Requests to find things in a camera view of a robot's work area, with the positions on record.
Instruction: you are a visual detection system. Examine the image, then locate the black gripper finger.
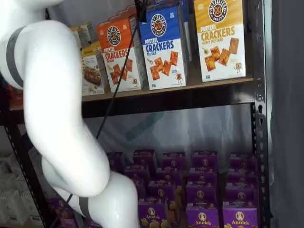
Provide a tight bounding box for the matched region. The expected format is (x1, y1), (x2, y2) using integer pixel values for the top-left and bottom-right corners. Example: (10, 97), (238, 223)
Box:
(134, 0), (149, 24)

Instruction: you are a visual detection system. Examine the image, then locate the orange cheddar pretzel crackers box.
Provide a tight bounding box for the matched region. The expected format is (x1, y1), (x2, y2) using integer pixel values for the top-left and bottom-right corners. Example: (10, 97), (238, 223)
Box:
(106, 4), (139, 22)
(96, 16), (144, 94)

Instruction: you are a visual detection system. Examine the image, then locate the Simple Mills almond bars box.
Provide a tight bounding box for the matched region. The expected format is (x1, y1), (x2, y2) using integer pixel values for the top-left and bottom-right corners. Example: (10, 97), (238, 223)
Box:
(80, 40), (105, 96)
(69, 22), (95, 48)

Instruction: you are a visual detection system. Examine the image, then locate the yellow honey mustard crackers box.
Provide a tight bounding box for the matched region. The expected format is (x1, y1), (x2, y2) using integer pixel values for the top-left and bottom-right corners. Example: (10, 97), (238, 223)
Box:
(193, 0), (247, 83)

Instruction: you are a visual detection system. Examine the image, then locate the wooden shelf board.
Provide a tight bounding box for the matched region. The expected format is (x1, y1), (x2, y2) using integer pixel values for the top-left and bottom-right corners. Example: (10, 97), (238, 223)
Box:
(9, 76), (255, 111)

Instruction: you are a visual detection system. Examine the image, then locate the purple Annie's box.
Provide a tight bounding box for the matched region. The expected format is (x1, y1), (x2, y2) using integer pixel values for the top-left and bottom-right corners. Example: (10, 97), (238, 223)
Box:
(186, 206), (220, 228)
(124, 165), (151, 182)
(133, 149), (156, 167)
(229, 152), (258, 171)
(192, 150), (218, 170)
(148, 180), (177, 203)
(60, 217), (79, 228)
(162, 152), (186, 170)
(188, 167), (218, 184)
(138, 201), (168, 228)
(222, 207), (258, 228)
(225, 182), (259, 210)
(106, 152), (124, 173)
(186, 181), (218, 209)
(227, 168), (259, 185)
(134, 180), (149, 203)
(155, 167), (184, 184)
(48, 197), (72, 220)

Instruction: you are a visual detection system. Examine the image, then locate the dark orange snack box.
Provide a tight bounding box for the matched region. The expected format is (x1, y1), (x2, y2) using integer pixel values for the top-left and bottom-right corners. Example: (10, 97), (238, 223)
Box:
(8, 84), (25, 108)

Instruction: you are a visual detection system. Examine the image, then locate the black metal shelf rack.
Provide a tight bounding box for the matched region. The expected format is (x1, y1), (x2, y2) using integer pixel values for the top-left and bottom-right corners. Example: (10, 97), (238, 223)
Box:
(0, 0), (273, 228)

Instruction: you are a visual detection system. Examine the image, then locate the white carton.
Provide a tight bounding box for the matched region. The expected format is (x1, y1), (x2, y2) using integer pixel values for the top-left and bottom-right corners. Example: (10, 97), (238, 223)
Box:
(19, 190), (41, 224)
(0, 190), (21, 225)
(0, 173), (19, 191)

